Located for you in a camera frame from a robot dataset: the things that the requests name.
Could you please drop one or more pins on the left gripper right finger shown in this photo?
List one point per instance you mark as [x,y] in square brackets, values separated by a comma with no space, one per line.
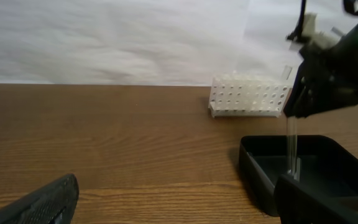
[306,208]

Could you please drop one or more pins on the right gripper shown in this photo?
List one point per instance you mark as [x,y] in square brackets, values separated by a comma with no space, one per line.
[337,81]

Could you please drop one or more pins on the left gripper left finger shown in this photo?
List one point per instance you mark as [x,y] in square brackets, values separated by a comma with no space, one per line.
[42,202]

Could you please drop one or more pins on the black tray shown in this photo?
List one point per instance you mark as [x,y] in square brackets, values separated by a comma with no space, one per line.
[328,174]

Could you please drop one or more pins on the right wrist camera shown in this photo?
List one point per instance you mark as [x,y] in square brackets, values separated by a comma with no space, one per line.
[319,31]

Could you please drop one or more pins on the white test tube rack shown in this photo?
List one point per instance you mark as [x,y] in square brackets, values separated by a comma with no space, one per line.
[247,99]

